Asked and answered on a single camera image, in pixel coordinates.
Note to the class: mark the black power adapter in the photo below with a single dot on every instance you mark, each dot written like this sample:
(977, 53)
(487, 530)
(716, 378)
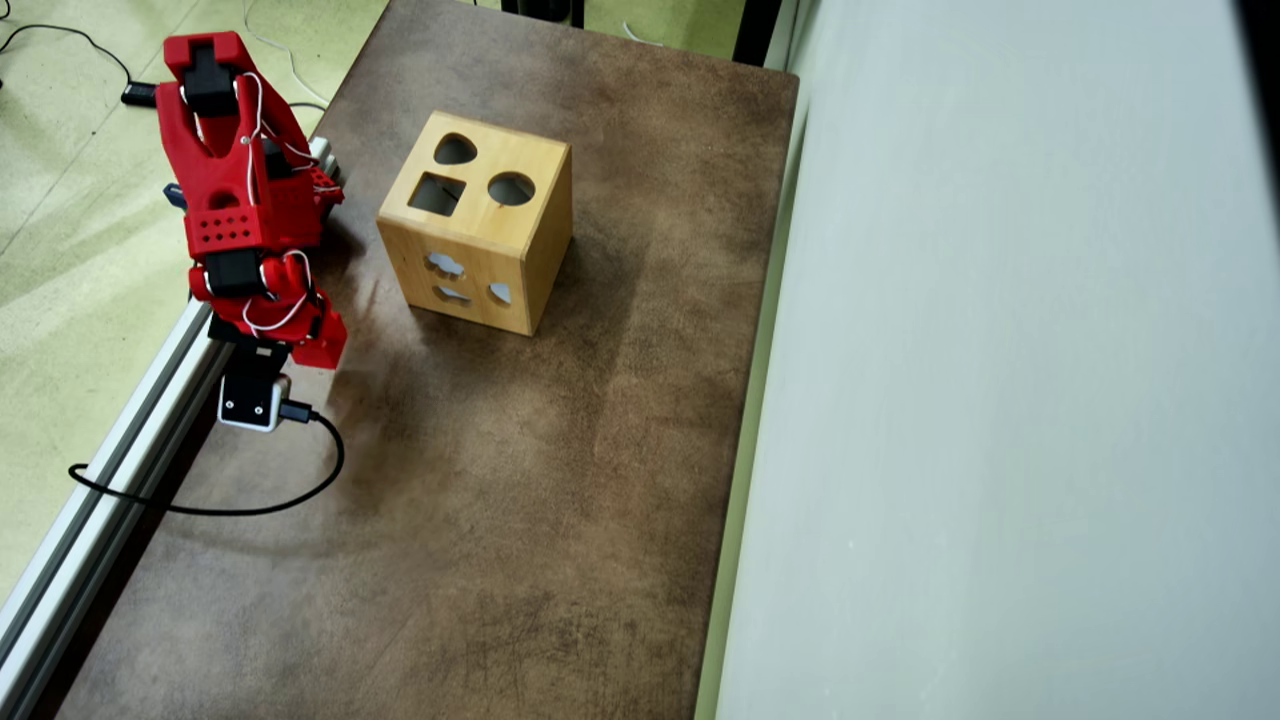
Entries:
(140, 95)

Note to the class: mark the red robot arm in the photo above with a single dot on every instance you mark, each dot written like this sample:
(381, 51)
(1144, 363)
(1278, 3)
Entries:
(215, 150)

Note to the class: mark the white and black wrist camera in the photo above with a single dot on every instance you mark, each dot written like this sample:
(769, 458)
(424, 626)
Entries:
(248, 400)

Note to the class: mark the black furniture leg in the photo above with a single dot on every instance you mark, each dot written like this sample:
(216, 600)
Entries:
(545, 10)

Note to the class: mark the wooden shape sorter box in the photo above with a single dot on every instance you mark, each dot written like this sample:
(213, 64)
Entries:
(545, 230)

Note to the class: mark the dark vertical post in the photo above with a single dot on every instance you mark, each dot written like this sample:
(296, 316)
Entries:
(757, 30)

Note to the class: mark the blue clamp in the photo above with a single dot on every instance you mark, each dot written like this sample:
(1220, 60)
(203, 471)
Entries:
(175, 193)

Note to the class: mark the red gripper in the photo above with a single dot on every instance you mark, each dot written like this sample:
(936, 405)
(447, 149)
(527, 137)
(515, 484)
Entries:
(322, 343)

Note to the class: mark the grey plastic box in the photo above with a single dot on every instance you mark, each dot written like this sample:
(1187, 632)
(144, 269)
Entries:
(322, 152)

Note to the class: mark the aluminium profile rail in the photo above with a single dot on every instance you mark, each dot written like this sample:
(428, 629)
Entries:
(130, 440)

